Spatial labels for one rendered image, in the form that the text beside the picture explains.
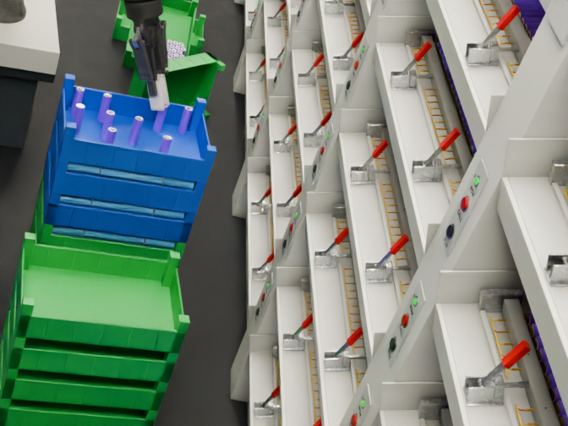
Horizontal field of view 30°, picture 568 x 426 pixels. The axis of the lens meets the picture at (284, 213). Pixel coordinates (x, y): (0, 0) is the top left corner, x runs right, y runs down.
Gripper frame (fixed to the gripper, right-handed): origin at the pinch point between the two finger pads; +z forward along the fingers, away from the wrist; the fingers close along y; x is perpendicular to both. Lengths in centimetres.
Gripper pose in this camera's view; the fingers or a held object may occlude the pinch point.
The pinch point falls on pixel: (157, 92)
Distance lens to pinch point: 222.1
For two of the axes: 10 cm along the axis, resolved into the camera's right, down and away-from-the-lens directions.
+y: -3.2, 4.6, -8.3
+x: 9.4, 0.6, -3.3
